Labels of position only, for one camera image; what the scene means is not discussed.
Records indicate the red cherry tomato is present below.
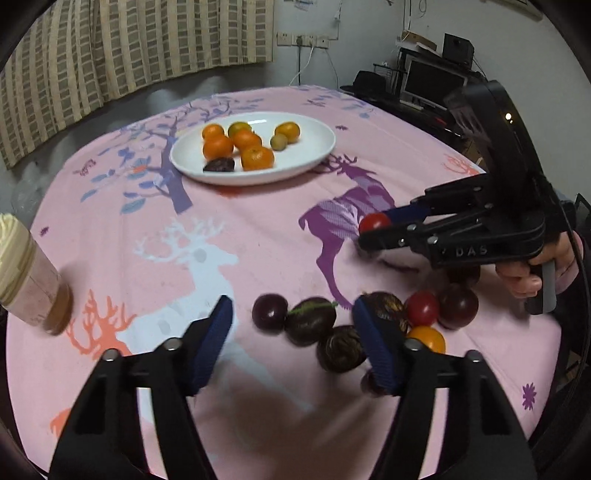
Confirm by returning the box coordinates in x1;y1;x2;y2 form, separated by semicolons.
358;212;391;235
405;290;440;328

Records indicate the yellow-orange tomato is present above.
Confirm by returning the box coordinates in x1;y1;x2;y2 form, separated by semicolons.
407;326;447;354

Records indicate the dark cherry with stem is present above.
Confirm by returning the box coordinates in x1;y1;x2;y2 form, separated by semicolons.
284;297;337;347

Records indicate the yellow tomato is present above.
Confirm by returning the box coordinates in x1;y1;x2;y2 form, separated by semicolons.
274;121;301;144

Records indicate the dark cherry round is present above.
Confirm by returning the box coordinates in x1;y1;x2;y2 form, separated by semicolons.
252;293;288;333

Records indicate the yellow-green small fruit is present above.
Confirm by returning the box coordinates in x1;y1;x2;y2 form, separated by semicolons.
270;133;290;152

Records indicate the rough-skinned orange mandarin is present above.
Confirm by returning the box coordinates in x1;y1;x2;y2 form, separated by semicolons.
240;146;274;171

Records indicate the small yellow kumquat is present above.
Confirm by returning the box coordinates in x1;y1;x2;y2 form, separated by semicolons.
228;121;252;138

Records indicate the dark dried fruit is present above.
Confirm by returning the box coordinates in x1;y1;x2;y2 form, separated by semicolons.
204;157;235;173

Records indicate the orange mandarin with green navel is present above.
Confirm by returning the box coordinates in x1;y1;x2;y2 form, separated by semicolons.
202;135;235;161

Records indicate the person's right hand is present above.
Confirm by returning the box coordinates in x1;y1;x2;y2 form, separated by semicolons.
493;230;585;300

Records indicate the black monitor on shelf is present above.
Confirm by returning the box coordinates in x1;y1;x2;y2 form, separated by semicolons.
398;47;474;110

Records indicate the jar with cream lid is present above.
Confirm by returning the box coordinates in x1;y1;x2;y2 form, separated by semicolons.
1;213;73;335

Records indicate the pink deer-print tablecloth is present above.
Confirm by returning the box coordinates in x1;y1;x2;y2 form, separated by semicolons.
4;84;562;480

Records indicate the beige checked curtain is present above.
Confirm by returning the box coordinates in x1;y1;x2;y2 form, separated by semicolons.
1;1;274;169

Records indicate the wall power strip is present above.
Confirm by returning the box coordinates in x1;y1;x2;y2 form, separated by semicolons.
276;32;329;49

